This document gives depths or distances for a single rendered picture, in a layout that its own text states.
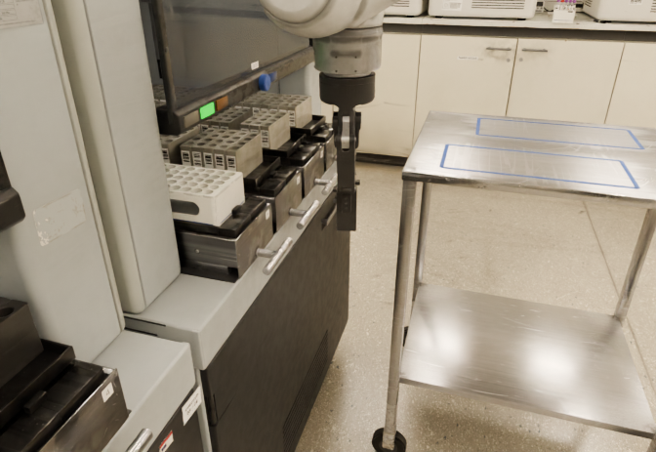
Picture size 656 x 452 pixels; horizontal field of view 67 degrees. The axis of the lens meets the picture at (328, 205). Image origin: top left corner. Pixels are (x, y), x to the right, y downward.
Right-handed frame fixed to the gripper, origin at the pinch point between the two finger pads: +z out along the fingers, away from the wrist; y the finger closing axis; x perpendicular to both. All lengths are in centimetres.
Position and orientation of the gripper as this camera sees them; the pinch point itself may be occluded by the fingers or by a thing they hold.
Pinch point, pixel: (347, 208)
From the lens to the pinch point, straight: 74.4
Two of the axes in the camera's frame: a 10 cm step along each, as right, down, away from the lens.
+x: 10.0, 0.2, -0.7
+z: 0.1, 9.0, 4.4
